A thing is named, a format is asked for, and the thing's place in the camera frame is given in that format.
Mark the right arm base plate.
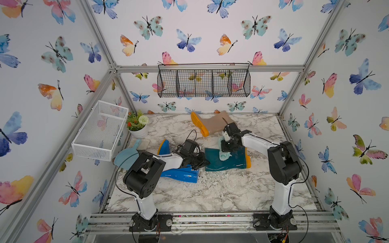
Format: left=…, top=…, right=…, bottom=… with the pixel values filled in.
left=253, top=211, right=297, bottom=231

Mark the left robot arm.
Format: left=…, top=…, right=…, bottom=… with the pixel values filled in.
left=123, top=139, right=210, bottom=220

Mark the potted plant white pot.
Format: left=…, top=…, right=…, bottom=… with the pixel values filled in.
left=126, top=110, right=149, bottom=139

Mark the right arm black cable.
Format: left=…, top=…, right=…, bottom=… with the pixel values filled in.
left=221, top=116, right=311, bottom=243

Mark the blue rubber boot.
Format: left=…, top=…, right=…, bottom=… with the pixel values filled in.
left=157, top=139, right=199, bottom=183

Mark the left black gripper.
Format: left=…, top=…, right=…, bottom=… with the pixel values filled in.
left=187, top=152, right=210, bottom=170

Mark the aluminium front rail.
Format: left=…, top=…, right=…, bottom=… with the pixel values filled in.
left=86, top=211, right=341, bottom=234

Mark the black wire wall basket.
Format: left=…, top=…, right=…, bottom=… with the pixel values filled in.
left=154, top=63, right=251, bottom=98

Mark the beige rubber boot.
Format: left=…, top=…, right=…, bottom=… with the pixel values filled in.
left=190, top=111, right=235, bottom=137

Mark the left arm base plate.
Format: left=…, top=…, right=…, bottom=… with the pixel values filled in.
left=129, top=213, right=173, bottom=232

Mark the mint green fluffy cloth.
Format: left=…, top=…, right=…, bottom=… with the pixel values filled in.
left=218, top=137, right=232, bottom=161

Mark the teal green rubber boot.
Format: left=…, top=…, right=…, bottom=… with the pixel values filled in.
left=205, top=147, right=251, bottom=172

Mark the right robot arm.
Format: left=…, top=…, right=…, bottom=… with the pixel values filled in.
left=221, top=123, right=302, bottom=216

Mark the white mesh wall basket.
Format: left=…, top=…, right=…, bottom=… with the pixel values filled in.
left=72, top=100, right=129, bottom=161

